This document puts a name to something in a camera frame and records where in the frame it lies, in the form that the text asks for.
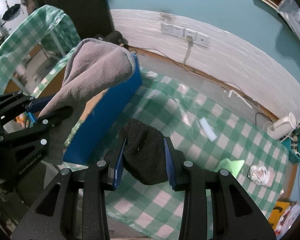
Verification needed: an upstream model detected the light green paper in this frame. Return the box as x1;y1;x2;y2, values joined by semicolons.
215;158;244;178

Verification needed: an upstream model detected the teal plastic basket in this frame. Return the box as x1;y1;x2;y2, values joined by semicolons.
282;128;300;164

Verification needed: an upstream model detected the white electric kettle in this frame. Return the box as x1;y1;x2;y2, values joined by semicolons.
267;112;297;140

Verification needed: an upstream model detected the white plastic strip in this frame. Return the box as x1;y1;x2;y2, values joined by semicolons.
228;89;252;109

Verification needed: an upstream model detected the green checkered side cover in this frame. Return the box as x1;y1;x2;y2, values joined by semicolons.
0;4;81;97

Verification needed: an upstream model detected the beige power cable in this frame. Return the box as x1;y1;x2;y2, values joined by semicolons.
182;36;195;67

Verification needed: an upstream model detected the blue cardboard box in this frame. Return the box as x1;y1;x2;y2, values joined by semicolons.
5;53;143;166

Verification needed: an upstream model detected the black sponge cloth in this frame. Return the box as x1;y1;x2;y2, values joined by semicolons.
119;118;168;185

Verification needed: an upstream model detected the white wall socket strip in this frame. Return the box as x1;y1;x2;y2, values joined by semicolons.
160;23;210;47

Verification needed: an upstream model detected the yellow black package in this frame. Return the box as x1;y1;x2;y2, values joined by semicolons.
268;200;290;230

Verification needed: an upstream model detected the crumpled white plastic bag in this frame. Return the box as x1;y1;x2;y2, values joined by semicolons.
248;165;275;187

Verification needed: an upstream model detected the white foam tube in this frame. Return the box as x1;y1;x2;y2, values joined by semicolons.
199;118;217;142

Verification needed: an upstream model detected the silver foil curtain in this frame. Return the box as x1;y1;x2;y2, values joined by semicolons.
277;0;300;41

